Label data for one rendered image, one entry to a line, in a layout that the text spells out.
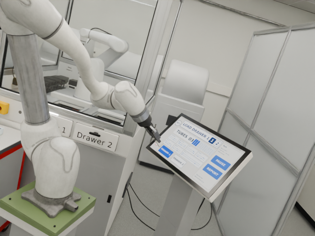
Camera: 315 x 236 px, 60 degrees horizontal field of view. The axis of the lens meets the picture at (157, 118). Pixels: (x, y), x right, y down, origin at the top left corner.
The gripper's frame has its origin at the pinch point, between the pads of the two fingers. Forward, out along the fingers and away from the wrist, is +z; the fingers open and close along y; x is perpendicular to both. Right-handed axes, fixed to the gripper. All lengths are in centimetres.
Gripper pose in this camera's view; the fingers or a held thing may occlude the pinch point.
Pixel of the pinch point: (158, 141)
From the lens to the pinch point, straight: 147.3
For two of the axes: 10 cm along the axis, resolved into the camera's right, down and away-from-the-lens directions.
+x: -7.2, 6.6, -2.2
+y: -5.7, -3.8, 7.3
